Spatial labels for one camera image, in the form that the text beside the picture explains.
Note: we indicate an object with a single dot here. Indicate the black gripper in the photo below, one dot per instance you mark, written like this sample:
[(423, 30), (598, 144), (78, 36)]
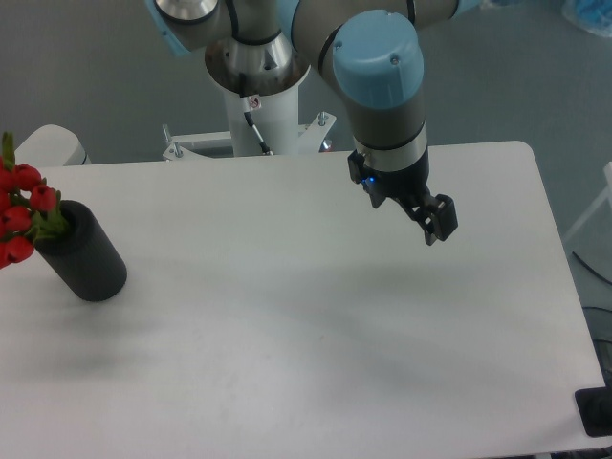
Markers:
[(435, 215)]

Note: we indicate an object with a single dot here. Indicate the red tulip flower bunch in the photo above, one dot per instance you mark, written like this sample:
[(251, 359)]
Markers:
[(30, 208)]

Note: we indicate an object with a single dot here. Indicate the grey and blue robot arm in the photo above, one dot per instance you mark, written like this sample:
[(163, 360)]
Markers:
[(367, 52)]

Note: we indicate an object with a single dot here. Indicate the black cylindrical vase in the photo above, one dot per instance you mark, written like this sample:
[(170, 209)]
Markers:
[(84, 258)]

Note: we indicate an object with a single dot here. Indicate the black box at table edge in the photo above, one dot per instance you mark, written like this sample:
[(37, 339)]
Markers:
[(594, 405)]

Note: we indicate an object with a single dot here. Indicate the blue plastic bag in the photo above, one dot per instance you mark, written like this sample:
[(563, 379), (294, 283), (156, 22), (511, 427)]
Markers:
[(593, 16)]

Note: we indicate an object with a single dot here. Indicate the white rounded device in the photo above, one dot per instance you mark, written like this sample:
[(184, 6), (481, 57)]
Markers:
[(52, 145)]

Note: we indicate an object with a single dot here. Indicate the white pedestal base brackets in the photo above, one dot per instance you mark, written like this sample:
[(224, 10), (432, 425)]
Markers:
[(311, 138)]

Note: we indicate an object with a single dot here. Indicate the white frame at right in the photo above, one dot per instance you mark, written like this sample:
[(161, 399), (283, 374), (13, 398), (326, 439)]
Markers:
[(603, 197)]

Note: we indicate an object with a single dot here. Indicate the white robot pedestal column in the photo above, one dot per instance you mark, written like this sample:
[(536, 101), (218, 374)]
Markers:
[(260, 86)]

